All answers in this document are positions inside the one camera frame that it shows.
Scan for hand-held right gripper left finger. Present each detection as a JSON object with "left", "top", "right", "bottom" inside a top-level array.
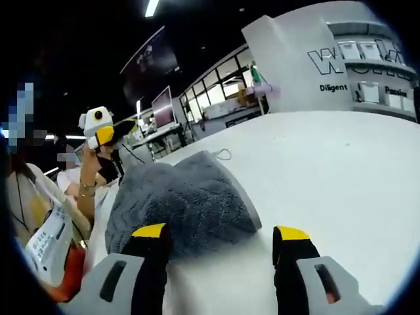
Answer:
[{"left": 79, "top": 222, "right": 173, "bottom": 315}]

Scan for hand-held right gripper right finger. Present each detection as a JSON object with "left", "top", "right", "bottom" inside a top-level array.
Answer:
[{"left": 272, "top": 224, "right": 369, "bottom": 315}]

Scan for grey fluffy towel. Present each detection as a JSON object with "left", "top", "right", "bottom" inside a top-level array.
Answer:
[{"left": 104, "top": 148, "right": 263, "bottom": 261}]

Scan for person's left hand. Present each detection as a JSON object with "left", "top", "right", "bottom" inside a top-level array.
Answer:
[{"left": 79, "top": 148, "right": 106, "bottom": 185}]

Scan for grey laptop desk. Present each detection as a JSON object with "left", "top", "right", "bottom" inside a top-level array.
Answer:
[{"left": 130, "top": 123, "right": 188, "bottom": 162}]

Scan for open laptop with pink screen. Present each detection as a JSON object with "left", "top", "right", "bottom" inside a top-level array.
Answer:
[{"left": 151, "top": 85, "right": 182, "bottom": 133}]

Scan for white chest device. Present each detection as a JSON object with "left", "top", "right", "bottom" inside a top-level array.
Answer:
[{"left": 24, "top": 204, "right": 75, "bottom": 287}]

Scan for black hanging screen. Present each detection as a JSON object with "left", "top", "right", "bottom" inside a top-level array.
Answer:
[{"left": 119, "top": 26, "right": 180, "bottom": 96}]

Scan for white table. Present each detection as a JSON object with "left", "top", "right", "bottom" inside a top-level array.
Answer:
[{"left": 58, "top": 110, "right": 420, "bottom": 315}]

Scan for small ceiling light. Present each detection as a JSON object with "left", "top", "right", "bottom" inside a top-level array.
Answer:
[{"left": 144, "top": 0, "right": 161, "bottom": 18}]

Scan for green hanging item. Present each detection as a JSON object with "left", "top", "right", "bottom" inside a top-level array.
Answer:
[{"left": 250, "top": 63, "right": 263, "bottom": 85}]

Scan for purple roll on stand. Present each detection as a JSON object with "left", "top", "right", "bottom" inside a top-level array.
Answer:
[{"left": 247, "top": 83, "right": 282, "bottom": 100}]

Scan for grey metal shelf rack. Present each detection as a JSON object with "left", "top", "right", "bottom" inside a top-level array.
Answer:
[{"left": 327, "top": 18, "right": 420, "bottom": 123}]

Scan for group of white storage bins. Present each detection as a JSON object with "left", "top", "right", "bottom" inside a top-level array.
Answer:
[{"left": 337, "top": 41, "right": 417, "bottom": 112}]

